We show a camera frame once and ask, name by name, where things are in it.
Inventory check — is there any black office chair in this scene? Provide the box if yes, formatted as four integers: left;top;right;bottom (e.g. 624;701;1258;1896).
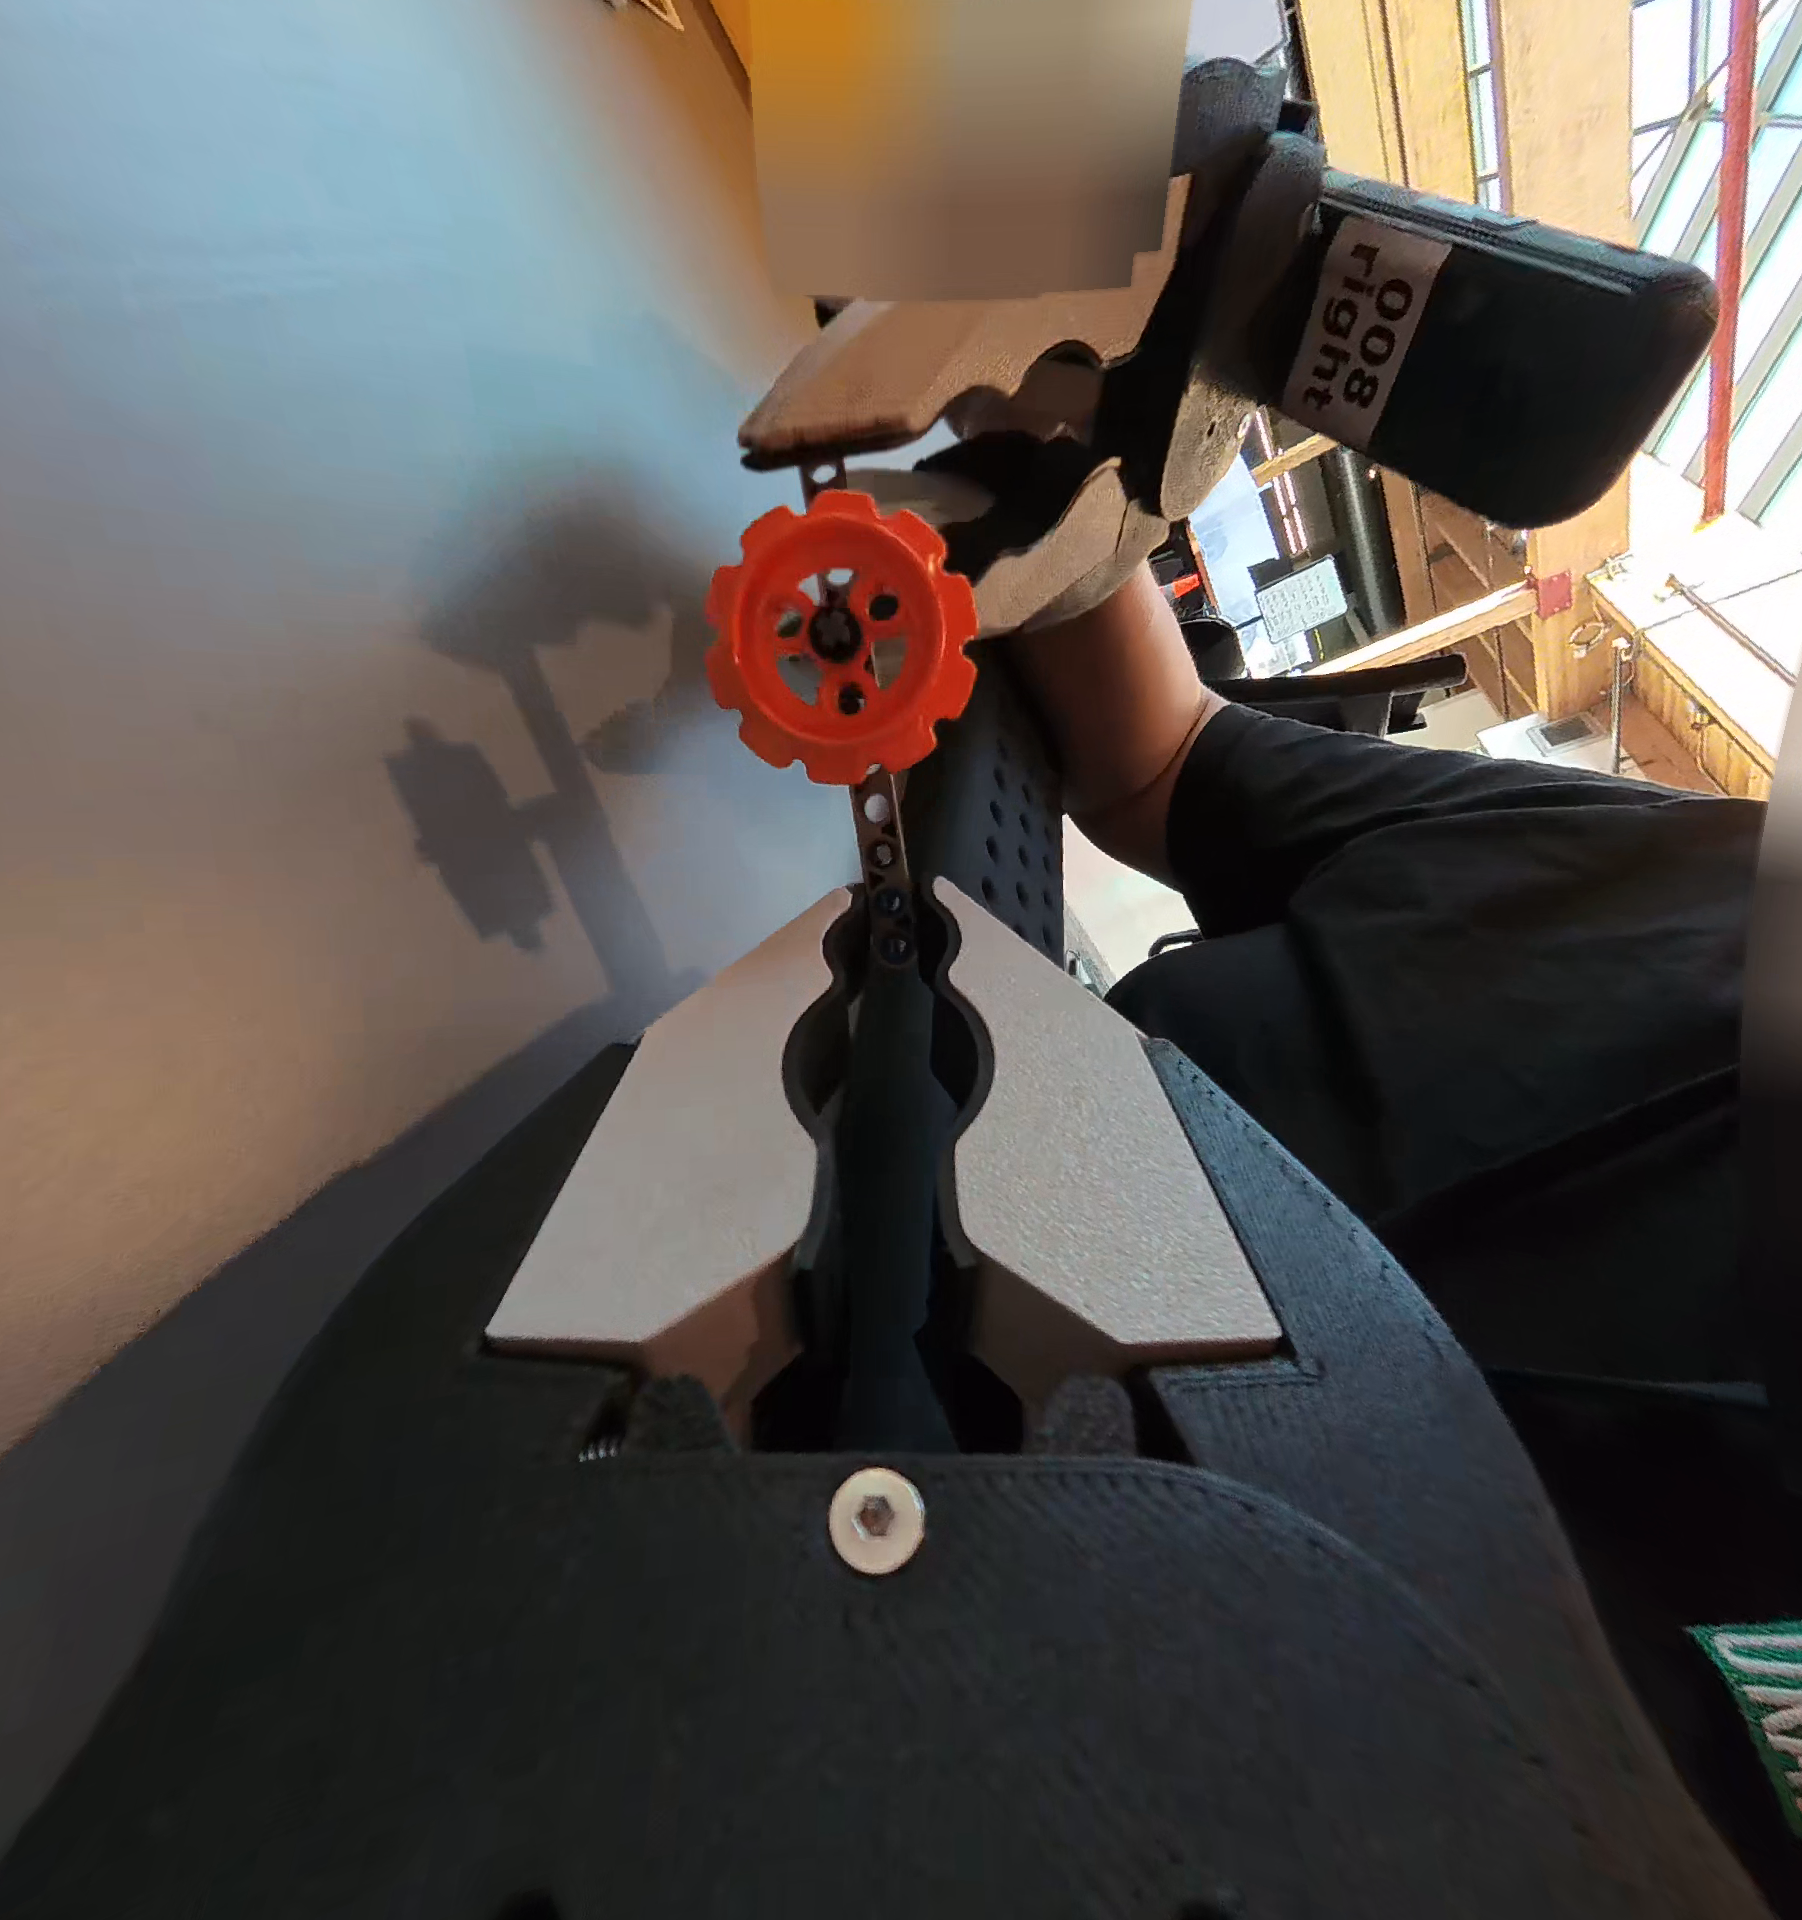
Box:
1184;652;1473;742

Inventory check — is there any white lettered sign board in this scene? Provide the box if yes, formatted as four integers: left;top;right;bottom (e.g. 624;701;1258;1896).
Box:
1254;555;1353;649

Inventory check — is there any red ceiling pipe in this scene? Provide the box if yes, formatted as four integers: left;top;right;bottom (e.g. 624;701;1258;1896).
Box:
1699;0;1764;523

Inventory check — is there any person's right forearm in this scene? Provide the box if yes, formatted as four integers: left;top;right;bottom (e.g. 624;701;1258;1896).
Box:
1014;567;1221;889

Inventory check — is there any orange gear wheel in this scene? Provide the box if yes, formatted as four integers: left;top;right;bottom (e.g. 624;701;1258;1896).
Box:
704;489;980;785

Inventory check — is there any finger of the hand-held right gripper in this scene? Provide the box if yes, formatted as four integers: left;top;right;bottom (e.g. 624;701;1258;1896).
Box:
845;428;1175;641
734;295;1146;472

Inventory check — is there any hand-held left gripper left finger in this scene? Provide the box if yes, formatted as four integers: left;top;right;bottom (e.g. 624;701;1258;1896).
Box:
486;886;861;1449

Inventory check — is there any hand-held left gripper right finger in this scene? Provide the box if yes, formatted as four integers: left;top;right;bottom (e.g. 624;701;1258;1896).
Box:
922;877;1282;1449

